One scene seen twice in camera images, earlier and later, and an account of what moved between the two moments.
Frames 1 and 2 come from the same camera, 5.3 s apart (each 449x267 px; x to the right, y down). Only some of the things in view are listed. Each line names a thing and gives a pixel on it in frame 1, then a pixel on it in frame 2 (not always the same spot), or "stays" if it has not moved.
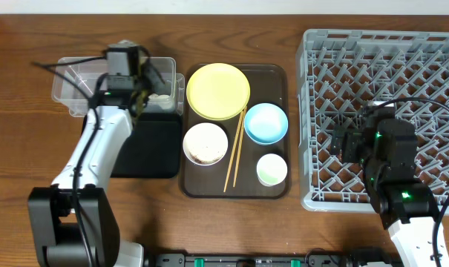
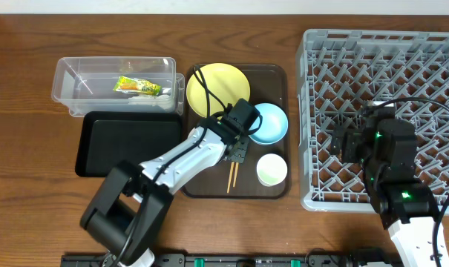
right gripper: x=354 y=140 stays
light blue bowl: x=266 y=123 stays
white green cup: x=271 y=169 stays
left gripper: x=147 y=79 to x=237 y=150
